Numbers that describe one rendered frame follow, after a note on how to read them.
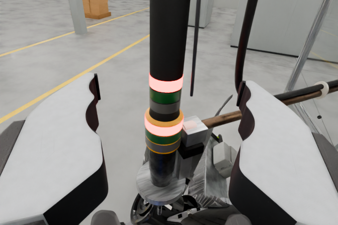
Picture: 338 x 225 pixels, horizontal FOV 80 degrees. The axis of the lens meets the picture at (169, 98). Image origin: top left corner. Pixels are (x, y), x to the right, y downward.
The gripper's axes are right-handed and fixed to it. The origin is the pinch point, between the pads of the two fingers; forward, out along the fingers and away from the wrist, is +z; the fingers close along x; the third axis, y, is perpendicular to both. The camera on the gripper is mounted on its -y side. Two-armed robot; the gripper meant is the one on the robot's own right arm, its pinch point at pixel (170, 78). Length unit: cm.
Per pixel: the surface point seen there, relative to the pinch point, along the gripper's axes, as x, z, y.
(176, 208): 3.9, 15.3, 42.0
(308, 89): 23.2, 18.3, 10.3
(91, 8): -274, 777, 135
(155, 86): -1.2, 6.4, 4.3
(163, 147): -0.1, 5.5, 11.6
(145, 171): -2.4, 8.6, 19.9
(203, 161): 15, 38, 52
